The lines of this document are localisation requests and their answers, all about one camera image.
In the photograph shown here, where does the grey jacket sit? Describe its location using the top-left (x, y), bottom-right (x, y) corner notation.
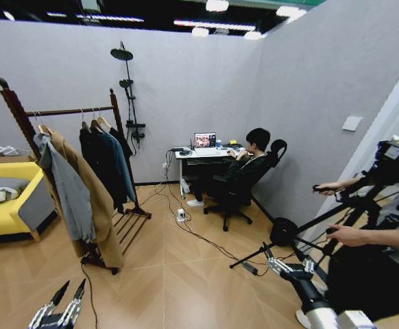
top-left (33, 132), bottom-right (97, 243)

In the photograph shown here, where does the black round bag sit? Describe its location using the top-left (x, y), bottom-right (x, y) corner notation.
top-left (269, 217), bottom-right (300, 248)

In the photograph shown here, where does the black desk device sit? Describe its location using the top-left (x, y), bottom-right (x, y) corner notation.
top-left (171, 138), bottom-right (194, 156)

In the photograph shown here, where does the dark wooden hanger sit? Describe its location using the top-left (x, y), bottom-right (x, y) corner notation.
top-left (80, 109), bottom-right (93, 133)
top-left (88, 109), bottom-right (104, 134)

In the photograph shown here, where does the black office chair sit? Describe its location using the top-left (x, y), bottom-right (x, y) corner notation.
top-left (203, 138), bottom-right (289, 232)

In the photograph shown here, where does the seated person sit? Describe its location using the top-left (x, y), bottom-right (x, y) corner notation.
top-left (186, 127), bottom-right (271, 208)

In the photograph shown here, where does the long black garment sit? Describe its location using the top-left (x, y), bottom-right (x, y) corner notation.
top-left (78, 127), bottom-right (128, 214)

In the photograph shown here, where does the long ceiling light strip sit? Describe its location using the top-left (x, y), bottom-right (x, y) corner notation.
top-left (173, 19), bottom-right (257, 32)

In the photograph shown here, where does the round ceiling lamp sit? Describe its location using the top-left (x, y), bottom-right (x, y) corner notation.
top-left (205, 0), bottom-right (230, 12)

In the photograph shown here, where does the open laptop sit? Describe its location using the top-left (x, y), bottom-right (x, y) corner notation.
top-left (193, 132), bottom-right (218, 156)

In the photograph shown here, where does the brown cardboard box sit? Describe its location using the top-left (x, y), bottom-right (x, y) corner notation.
top-left (0, 154), bottom-right (36, 166)

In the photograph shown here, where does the grey cushion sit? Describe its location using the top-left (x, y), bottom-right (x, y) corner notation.
top-left (0, 176), bottom-right (31, 195)

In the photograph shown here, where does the black shower fixture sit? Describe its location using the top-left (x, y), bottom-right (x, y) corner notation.
top-left (110, 40), bottom-right (147, 149)

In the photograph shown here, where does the camel brown coat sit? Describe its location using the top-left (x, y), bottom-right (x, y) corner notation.
top-left (50, 130), bottom-right (125, 270)

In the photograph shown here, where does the blue shirt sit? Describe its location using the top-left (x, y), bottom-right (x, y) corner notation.
top-left (102, 132), bottom-right (137, 204)

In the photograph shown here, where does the black floor cable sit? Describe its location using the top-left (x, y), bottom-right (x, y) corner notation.
top-left (184, 219), bottom-right (271, 269)

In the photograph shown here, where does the yellow armchair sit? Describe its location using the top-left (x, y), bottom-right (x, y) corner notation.
top-left (0, 161), bottom-right (58, 243)

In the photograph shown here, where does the white wall panel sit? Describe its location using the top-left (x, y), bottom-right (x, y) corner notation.
top-left (341, 115), bottom-right (363, 132)

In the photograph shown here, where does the white desk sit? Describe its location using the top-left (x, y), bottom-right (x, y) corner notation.
top-left (174, 145), bottom-right (247, 200)

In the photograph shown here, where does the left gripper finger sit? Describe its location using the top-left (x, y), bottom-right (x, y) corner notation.
top-left (58, 278), bottom-right (87, 329)
top-left (27, 280), bottom-right (71, 329)

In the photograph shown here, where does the pale wooden hanger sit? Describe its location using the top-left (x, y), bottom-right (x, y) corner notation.
top-left (96, 108), bottom-right (113, 132)
top-left (34, 112), bottom-right (55, 136)

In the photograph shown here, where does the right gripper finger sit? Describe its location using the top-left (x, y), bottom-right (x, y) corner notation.
top-left (261, 241), bottom-right (291, 277)
top-left (289, 239), bottom-right (317, 276)

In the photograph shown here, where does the dark wooden clothes rack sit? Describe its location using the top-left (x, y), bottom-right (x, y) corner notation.
top-left (0, 77), bottom-right (152, 275)

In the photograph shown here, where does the short black garment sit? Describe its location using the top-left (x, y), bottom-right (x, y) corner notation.
top-left (109, 127), bottom-right (134, 159)

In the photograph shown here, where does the black rack cable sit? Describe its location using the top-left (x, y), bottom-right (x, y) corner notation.
top-left (80, 255), bottom-right (99, 329)

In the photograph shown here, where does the standing person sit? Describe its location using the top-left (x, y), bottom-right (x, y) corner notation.
top-left (293, 171), bottom-right (399, 329)

